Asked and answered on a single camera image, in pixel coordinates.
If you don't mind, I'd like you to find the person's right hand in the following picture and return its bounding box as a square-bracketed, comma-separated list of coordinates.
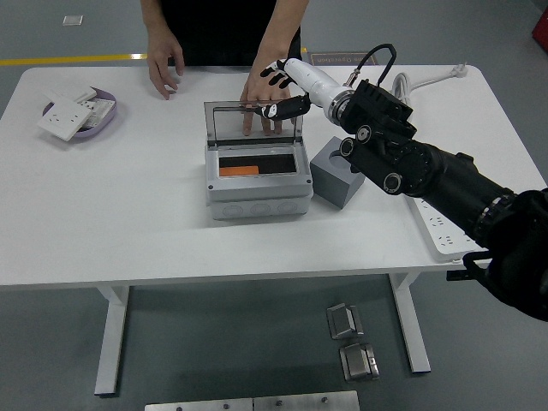
[146, 30, 186, 101]

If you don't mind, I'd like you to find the white and black robot right hand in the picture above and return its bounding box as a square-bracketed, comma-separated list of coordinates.
[254, 58, 346, 122]

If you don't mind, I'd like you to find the person's left hand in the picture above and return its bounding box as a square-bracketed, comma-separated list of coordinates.
[239, 68, 296, 137]

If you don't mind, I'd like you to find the orange cylinder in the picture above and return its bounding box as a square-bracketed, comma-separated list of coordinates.
[219, 165, 261, 177]

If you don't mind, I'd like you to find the grey junction box clear lid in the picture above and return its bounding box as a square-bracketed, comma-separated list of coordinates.
[203, 98, 313, 222]

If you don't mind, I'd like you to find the grey cube with round hole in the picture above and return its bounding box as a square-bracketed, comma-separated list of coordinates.
[309, 135, 366, 210]

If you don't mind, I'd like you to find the person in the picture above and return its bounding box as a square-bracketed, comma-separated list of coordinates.
[164, 0, 303, 68]

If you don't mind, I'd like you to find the purple oval tray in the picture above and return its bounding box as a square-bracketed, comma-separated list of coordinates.
[41, 87, 118, 140]

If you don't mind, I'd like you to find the slim white socket panel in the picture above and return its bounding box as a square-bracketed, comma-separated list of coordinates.
[42, 84, 98, 104]

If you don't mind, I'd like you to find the large white socket panel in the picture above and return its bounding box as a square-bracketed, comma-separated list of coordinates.
[36, 98, 93, 142]

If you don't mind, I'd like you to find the white power strip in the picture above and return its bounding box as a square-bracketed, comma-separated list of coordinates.
[404, 196, 489, 263]

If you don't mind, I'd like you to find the red object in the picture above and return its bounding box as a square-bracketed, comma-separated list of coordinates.
[530, 9, 548, 44]

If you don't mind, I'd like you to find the white table leg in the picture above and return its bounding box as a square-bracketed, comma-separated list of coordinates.
[93, 284, 131, 396]
[387, 271, 432, 374]

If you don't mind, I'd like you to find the printed white switch panel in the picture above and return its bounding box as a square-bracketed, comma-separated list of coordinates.
[82, 98, 116, 128]

